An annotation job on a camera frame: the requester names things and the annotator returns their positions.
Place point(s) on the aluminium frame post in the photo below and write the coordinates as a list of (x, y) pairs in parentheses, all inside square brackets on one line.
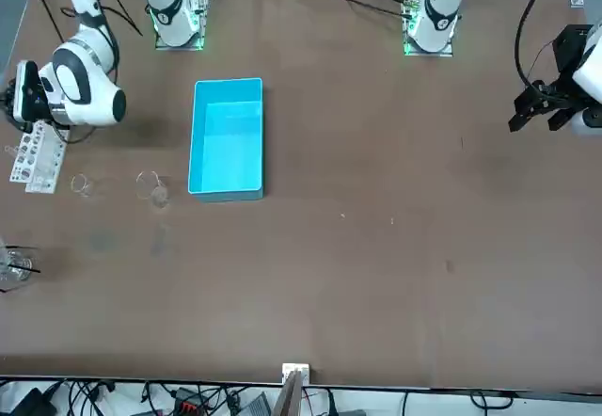
[(294, 388)]

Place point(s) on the small glass beaker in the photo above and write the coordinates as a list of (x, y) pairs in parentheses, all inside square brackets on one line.
[(83, 186)]

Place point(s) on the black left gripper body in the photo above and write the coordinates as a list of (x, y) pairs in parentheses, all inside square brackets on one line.
[(571, 49)]

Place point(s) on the blue plastic bin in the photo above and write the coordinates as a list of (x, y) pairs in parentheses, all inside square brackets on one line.
[(226, 152)]

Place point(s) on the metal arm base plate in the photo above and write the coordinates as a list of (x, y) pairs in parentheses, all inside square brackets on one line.
[(201, 6), (407, 11)]

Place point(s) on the large glass beaker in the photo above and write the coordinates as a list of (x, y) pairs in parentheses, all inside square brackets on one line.
[(157, 195)]

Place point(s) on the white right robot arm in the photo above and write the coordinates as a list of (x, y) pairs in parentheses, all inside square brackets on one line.
[(87, 100)]

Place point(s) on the white test tube rack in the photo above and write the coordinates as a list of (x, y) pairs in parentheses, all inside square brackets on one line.
[(40, 162)]

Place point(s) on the red and black device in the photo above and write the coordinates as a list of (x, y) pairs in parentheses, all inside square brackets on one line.
[(190, 402)]

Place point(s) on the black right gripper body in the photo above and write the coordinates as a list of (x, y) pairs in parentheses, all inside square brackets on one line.
[(8, 105)]

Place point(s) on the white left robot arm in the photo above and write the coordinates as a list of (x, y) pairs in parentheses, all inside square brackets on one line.
[(439, 16)]

